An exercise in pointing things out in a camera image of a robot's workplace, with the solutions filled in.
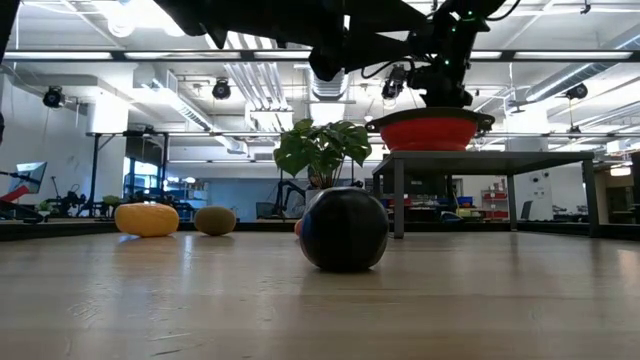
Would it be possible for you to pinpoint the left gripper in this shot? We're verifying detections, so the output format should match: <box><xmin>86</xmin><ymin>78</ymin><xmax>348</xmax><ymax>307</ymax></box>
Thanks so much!
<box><xmin>299</xmin><ymin>0</ymin><xmax>431</xmax><ymax>74</ymax></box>

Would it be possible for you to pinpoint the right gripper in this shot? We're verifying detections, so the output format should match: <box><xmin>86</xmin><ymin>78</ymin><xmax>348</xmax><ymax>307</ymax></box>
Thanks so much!
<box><xmin>409</xmin><ymin>59</ymin><xmax>475</xmax><ymax>109</ymax></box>

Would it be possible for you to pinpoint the yellow mango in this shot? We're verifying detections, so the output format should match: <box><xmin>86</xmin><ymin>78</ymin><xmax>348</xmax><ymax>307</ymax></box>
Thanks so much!
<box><xmin>114</xmin><ymin>201</ymin><xmax>181</xmax><ymax>238</ymax></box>

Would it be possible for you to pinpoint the red collapsible colander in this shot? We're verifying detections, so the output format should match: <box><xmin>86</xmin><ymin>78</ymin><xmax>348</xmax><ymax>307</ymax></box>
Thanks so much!
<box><xmin>364</xmin><ymin>106</ymin><xmax>496</xmax><ymax>153</ymax></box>

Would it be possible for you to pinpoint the black ceiling spotlight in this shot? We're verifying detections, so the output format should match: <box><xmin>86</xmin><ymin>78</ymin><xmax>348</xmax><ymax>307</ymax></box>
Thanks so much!
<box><xmin>380</xmin><ymin>63</ymin><xmax>409</xmax><ymax>101</ymax></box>
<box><xmin>565</xmin><ymin>82</ymin><xmax>590</xmax><ymax>101</ymax></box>
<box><xmin>211</xmin><ymin>77</ymin><xmax>233</xmax><ymax>101</ymax></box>
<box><xmin>42</xmin><ymin>85</ymin><xmax>66</xmax><ymax>109</ymax></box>

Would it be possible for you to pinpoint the grey perforated metal shelf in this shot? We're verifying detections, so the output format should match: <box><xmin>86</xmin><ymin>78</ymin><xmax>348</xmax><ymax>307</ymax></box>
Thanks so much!
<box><xmin>371</xmin><ymin>150</ymin><xmax>600</xmax><ymax>240</ymax></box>

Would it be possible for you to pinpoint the shelf with red bins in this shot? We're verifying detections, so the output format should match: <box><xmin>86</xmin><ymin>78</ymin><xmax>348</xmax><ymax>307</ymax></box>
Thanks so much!
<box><xmin>480</xmin><ymin>187</ymin><xmax>510</xmax><ymax>221</ymax></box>

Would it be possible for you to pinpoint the green potted plant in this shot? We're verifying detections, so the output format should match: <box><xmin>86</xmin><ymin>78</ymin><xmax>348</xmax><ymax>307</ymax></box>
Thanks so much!
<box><xmin>272</xmin><ymin>118</ymin><xmax>374</xmax><ymax>201</ymax></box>

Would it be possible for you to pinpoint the large black plum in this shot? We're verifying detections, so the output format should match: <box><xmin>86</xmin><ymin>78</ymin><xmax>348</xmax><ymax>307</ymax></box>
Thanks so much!
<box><xmin>298</xmin><ymin>186</ymin><xmax>390</xmax><ymax>274</ymax></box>

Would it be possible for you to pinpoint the brown kiwi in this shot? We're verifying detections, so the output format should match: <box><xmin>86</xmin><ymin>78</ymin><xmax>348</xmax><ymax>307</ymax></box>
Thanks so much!
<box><xmin>193</xmin><ymin>205</ymin><xmax>238</xmax><ymax>237</ymax></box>

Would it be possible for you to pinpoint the tilted monitor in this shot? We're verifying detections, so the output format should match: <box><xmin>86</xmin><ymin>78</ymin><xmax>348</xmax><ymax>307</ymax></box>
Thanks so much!
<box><xmin>0</xmin><ymin>161</ymin><xmax>49</xmax><ymax>204</ymax></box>

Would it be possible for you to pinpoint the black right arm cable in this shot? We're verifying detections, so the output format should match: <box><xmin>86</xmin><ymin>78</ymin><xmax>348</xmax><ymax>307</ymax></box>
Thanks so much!
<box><xmin>360</xmin><ymin>58</ymin><xmax>419</xmax><ymax>80</ymax></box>

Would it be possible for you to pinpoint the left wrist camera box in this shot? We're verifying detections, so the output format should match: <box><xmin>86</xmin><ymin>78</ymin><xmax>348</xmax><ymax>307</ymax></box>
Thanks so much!
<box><xmin>308</xmin><ymin>47</ymin><xmax>347</xmax><ymax>83</ymax></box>

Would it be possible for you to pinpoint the black horizontal frame beam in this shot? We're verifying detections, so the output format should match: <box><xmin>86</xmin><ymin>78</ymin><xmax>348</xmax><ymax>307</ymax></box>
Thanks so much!
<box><xmin>0</xmin><ymin>48</ymin><xmax>640</xmax><ymax>63</ymax></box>

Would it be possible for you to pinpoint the silver ventilation duct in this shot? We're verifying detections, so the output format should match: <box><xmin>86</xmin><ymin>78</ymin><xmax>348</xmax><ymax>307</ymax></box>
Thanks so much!
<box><xmin>304</xmin><ymin>64</ymin><xmax>369</xmax><ymax>104</ymax></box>

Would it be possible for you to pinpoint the black aluminium table frame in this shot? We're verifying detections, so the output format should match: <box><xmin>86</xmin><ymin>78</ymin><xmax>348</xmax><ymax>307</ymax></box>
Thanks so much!
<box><xmin>0</xmin><ymin>217</ymin><xmax>640</xmax><ymax>242</ymax></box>

